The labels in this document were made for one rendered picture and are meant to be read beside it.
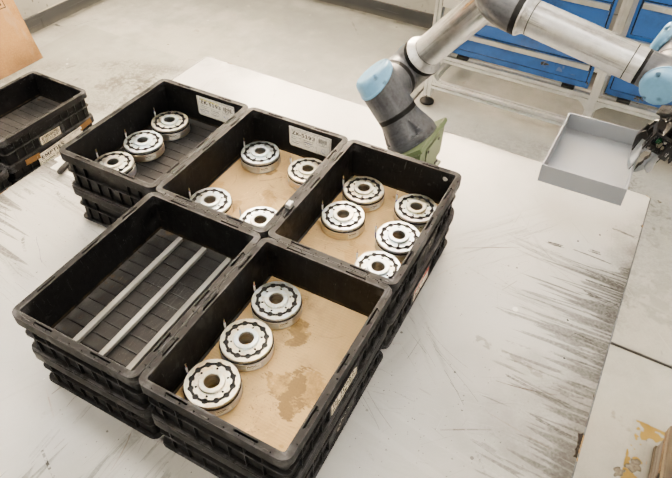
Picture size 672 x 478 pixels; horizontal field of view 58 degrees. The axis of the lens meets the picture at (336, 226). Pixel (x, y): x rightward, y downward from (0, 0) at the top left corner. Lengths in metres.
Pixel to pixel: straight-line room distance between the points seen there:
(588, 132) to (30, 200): 1.55
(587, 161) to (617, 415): 0.95
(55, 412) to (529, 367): 0.99
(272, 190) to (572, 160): 0.78
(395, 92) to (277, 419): 0.93
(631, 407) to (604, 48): 1.34
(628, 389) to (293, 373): 1.46
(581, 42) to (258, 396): 0.95
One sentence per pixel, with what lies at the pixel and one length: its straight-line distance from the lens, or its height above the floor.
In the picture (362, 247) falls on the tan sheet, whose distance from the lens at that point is 1.38.
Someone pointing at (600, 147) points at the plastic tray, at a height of 0.87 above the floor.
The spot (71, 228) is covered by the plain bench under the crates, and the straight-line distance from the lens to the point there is 1.74.
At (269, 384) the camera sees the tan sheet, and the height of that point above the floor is 0.83.
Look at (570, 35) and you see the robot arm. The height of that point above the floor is 1.26.
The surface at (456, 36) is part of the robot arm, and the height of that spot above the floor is 1.11.
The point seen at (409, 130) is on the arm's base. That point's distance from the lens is 1.68.
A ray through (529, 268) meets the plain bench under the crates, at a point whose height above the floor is 0.70.
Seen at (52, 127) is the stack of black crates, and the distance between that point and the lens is 2.47.
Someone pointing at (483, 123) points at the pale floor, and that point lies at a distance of 3.37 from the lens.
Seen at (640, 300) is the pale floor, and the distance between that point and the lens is 2.66.
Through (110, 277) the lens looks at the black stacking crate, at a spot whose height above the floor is 0.83.
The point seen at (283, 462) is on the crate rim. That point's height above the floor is 0.92.
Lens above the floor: 1.82
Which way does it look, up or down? 44 degrees down
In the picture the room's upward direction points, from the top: 1 degrees clockwise
